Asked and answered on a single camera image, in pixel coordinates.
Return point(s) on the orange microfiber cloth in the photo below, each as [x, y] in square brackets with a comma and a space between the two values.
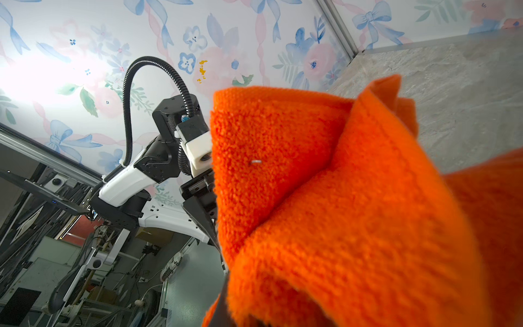
[331, 214]

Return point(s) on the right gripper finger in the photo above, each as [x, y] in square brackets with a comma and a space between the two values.
[221, 316]

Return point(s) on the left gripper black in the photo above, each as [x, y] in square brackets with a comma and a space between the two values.
[200, 203]

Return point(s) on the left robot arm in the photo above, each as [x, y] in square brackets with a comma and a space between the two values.
[125, 201]

